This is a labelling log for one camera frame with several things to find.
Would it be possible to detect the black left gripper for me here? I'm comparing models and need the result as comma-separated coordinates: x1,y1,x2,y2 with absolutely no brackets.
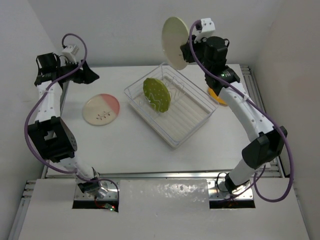
57,58,99,85

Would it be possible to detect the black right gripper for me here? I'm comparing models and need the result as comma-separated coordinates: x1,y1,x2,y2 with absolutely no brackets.
180,33,210,73

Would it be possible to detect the cream and green plate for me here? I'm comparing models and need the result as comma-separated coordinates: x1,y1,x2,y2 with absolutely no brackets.
161,16,189,70

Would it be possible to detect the cream and pink plate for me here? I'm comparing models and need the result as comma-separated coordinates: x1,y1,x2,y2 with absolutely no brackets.
82,93,120,126

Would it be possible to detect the yellow dotted plate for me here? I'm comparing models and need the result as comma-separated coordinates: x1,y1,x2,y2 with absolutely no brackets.
207,87,228,107

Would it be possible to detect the green dotted plate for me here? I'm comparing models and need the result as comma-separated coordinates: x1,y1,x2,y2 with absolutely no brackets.
142,77,171,113

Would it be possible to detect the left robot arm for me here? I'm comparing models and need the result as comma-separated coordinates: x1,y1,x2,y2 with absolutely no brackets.
26,52,102,198

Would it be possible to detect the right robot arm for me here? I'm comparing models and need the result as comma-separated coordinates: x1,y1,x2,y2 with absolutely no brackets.
180,35,288,194

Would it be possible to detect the white front cover board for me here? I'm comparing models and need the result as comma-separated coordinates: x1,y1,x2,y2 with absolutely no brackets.
19,179,309,240

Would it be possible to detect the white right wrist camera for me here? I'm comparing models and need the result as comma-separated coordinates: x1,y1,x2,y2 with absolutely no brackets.
195,18,216,40

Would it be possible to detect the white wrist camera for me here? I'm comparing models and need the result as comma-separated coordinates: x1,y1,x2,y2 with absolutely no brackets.
195,18,216,40
61,44,79,63

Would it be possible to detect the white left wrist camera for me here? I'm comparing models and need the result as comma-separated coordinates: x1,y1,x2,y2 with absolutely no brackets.
61,44,79,63

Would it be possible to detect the white wire dish rack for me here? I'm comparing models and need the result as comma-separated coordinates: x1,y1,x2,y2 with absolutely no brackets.
124,63,219,148

